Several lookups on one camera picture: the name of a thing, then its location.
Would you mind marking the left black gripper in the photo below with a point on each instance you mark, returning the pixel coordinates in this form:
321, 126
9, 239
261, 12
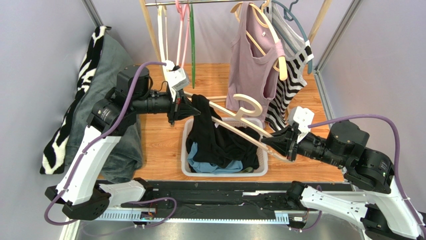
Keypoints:
179, 109

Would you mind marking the blue tank top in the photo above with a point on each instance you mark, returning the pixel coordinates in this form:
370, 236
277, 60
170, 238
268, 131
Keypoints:
206, 167

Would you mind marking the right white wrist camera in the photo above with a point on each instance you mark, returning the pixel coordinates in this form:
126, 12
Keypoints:
303, 117

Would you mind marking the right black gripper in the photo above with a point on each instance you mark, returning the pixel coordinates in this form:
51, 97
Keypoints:
294, 142

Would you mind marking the cream wooden hanger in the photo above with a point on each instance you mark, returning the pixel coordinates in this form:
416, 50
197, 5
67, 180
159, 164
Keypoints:
163, 32

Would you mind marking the black white striped tank top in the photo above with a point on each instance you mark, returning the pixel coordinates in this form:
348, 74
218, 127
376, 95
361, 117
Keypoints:
286, 90

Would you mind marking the aluminium frame post right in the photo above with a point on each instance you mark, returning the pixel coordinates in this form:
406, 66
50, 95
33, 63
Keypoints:
334, 41

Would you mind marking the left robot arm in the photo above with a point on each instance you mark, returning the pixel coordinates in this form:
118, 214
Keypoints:
81, 195

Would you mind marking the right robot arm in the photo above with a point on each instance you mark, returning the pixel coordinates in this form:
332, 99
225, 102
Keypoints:
384, 215

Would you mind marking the aluminium frame post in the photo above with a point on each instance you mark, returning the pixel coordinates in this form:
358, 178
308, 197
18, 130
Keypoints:
92, 12
334, 41

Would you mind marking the pink plastic hanger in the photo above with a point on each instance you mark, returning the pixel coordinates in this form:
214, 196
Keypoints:
184, 30

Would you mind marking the aluminium frame post left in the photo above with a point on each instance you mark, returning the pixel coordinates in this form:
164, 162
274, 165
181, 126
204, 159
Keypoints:
92, 12

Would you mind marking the wooden clothes rack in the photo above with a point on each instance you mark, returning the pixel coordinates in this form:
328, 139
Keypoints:
144, 7

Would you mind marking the teal plastic hanger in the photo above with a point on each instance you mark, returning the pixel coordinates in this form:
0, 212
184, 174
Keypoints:
290, 29

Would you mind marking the green plastic hanger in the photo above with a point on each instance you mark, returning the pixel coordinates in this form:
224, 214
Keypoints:
193, 47

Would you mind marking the white plastic basket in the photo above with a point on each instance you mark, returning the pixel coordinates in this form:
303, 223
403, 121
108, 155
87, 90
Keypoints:
185, 167

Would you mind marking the green tank top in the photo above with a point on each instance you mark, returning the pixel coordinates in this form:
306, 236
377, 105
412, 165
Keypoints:
246, 169

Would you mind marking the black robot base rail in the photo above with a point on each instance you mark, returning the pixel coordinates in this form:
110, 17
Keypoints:
216, 202

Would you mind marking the light wooden hanger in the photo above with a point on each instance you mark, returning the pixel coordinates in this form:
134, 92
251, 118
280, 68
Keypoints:
256, 41

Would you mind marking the grey zebra cushion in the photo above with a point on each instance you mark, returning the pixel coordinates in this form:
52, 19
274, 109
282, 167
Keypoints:
104, 58

